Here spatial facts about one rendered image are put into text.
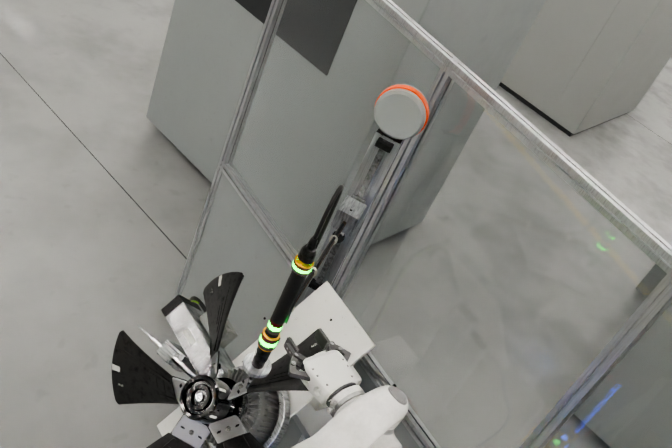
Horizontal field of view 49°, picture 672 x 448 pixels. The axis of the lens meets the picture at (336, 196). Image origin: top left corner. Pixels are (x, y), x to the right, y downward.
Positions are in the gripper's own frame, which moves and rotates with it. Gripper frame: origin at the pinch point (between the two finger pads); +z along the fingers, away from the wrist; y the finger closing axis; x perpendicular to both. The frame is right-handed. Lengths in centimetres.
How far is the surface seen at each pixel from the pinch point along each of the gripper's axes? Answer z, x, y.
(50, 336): 141, -165, 11
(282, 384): 6.9, -28.4, 8.8
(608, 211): -12, 37, 70
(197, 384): 22.5, -42.7, -4.1
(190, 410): 18, -47, -7
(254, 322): 83, -109, 70
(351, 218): 41, -9, 48
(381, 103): 54, 24, 52
